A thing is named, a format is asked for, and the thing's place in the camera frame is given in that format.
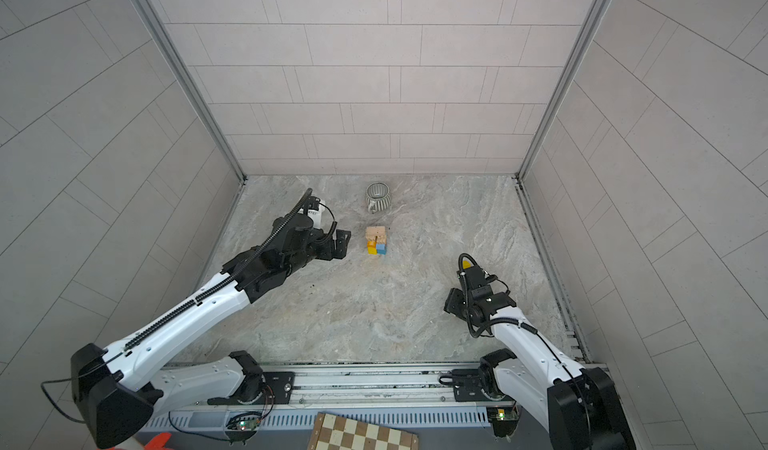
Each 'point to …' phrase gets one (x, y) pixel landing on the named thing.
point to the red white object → (158, 442)
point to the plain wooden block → (375, 233)
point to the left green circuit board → (243, 427)
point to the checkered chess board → (332, 432)
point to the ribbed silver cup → (378, 197)
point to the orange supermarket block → (372, 248)
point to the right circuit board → (504, 420)
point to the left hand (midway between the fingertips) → (345, 230)
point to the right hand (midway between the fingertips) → (450, 305)
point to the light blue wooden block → (382, 249)
